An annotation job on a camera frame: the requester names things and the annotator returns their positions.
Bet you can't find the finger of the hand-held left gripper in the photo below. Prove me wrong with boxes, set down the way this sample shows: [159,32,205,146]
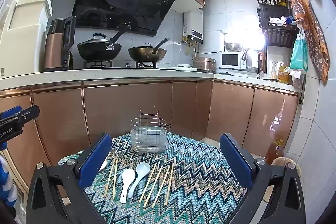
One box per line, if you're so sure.
[0,105,40,125]

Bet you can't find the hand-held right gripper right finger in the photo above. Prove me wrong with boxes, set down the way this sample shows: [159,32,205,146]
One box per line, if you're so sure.
[219,133,306,224]

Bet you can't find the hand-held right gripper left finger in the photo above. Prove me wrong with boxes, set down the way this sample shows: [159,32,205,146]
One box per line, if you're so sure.
[26,133,113,224]

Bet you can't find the bamboo chopstick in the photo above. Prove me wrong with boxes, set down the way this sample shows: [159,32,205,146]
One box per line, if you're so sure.
[143,167,164,209]
[152,166,171,209]
[112,159,118,200]
[139,164,158,203]
[104,158,115,198]
[165,164,174,206]

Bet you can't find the pale blue ceramic spoon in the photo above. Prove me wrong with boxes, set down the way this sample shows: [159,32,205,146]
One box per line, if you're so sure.
[128,163,151,199]

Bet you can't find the wire utensil holder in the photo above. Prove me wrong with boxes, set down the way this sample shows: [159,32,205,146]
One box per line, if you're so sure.
[130,110,172,153]

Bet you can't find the cooking oil bottle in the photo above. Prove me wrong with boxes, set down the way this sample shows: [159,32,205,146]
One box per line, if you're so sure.
[265,139,284,165]

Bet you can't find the small waste bin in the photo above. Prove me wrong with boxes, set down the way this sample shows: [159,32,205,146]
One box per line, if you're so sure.
[272,157,300,177]

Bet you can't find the zigzag patterned tablecloth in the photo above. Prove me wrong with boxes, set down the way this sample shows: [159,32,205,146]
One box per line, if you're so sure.
[57,133,248,224]

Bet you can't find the blue white patterned clothing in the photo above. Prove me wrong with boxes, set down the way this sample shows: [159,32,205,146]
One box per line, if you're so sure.
[0,153,17,207]

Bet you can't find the copper thermos kettle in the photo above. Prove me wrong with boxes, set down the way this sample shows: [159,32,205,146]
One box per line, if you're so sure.
[43,16,77,72]

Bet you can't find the copper lower cabinets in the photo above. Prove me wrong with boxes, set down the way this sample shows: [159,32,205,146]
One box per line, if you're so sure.
[0,74,301,188]

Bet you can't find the white tall appliance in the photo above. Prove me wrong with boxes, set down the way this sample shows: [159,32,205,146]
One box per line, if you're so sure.
[0,0,51,80]

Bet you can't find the white kitchen countertop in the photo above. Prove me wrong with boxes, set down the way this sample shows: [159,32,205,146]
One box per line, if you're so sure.
[0,67,301,93]

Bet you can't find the black wok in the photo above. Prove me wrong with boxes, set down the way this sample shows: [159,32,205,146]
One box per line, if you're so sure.
[77,25,132,62]

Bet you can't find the clear spray bottle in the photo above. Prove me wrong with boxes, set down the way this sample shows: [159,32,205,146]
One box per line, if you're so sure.
[270,61,279,80]

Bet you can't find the black gas stove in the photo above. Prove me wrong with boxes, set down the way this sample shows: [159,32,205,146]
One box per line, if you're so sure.
[73,60,168,69]

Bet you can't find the yellow oil bottle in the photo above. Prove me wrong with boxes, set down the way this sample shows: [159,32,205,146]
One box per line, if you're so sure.
[278,63,289,82]

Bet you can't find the white microwave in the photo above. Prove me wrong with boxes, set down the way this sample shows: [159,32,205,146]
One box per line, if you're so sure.
[219,51,247,70]

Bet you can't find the black wok lid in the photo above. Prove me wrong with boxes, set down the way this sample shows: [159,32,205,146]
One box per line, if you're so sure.
[77,33,122,46]

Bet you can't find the white plastic bag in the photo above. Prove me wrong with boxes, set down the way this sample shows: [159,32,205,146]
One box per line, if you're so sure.
[288,68,303,88]

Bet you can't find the copper rice cooker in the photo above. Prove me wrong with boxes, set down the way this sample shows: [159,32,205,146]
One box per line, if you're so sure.
[193,57,216,73]

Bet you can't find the white dish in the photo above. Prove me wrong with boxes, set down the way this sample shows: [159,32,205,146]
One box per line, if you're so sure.
[176,63,198,72]

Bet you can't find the metal faucet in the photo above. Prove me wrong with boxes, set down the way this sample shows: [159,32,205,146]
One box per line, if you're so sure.
[241,48,261,79]

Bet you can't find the metal bowl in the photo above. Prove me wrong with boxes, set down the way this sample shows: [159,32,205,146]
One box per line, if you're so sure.
[224,42,242,52]

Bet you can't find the gold wok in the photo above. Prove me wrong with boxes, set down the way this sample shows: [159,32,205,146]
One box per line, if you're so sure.
[128,38,171,62]

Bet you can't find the teal hanging bag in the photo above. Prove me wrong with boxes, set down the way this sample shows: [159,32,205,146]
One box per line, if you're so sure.
[289,32,309,74]

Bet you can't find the glass pan lid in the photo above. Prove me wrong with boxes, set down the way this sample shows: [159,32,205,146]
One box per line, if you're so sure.
[135,42,158,49]

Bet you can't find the white water heater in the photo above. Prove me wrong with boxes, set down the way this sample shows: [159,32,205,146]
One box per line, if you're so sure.
[183,9,204,44]

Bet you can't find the brown patterned apron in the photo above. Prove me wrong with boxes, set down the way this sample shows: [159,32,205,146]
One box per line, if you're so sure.
[290,0,330,85]

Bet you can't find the black wall rack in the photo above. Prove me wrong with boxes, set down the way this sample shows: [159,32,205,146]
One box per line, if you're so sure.
[253,0,300,48]

